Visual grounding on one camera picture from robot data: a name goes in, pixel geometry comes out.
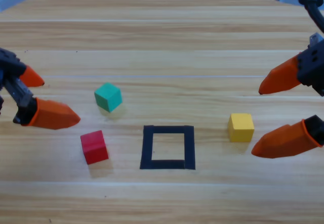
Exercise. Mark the red wooden cube block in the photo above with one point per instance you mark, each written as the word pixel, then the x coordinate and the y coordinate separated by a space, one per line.
pixel 95 148

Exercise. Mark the yellow wooden cube block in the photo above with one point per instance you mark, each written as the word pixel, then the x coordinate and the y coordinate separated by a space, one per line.
pixel 240 129

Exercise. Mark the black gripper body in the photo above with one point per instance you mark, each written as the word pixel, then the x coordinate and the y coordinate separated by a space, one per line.
pixel 11 64
pixel 312 67

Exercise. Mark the black tape square outline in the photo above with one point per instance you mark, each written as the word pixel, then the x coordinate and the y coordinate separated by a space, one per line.
pixel 146 145

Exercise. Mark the green wooden cube block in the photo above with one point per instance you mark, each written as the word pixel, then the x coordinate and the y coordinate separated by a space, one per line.
pixel 107 96

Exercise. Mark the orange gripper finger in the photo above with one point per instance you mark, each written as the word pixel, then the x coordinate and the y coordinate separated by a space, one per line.
pixel 281 80
pixel 53 115
pixel 31 78
pixel 281 143

